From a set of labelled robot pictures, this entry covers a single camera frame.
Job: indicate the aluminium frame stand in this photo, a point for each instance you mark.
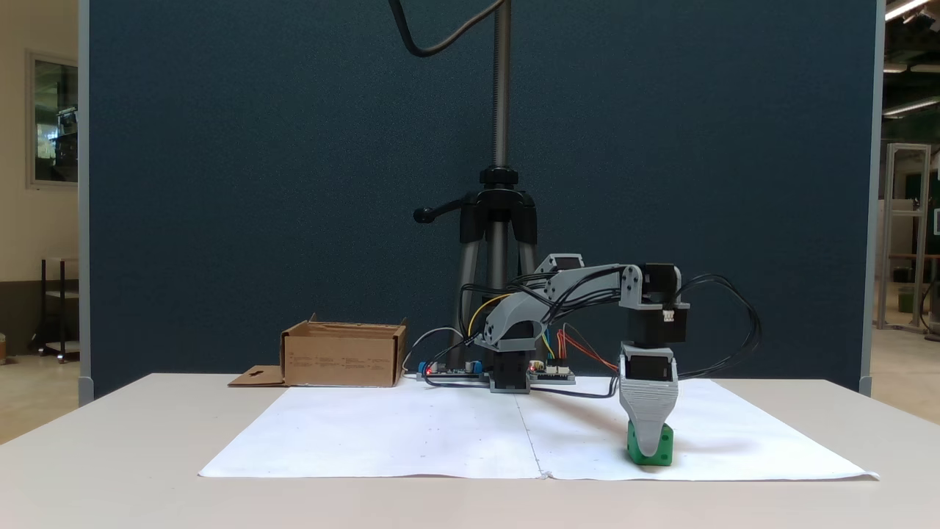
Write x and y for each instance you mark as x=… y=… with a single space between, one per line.
x=907 y=220

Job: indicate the ceiling light strip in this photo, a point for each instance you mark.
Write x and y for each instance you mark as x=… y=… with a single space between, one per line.
x=910 y=107
x=905 y=9

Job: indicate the green die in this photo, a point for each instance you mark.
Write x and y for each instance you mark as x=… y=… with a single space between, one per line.
x=664 y=444

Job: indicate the black shelf rack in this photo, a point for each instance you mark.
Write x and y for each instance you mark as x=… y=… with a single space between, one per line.
x=60 y=308

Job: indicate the black and grey tripod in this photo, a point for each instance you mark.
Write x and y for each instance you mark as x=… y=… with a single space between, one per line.
x=501 y=88

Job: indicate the brown cardboard box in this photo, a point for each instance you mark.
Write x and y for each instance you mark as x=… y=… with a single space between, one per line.
x=341 y=356

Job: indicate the blue circuit board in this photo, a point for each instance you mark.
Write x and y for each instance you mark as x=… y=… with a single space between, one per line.
x=449 y=373

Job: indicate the white paper sheet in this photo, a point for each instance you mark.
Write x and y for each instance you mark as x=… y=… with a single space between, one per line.
x=382 y=433
x=734 y=441

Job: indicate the dark blue partition panel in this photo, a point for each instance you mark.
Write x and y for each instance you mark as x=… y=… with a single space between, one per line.
x=220 y=184

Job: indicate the wide ridged grey gripper finger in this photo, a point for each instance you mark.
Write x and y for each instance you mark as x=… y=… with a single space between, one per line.
x=649 y=411

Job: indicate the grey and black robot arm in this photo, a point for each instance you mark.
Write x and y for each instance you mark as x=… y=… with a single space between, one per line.
x=587 y=283

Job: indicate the framed window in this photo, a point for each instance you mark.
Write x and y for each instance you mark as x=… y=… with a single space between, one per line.
x=55 y=121

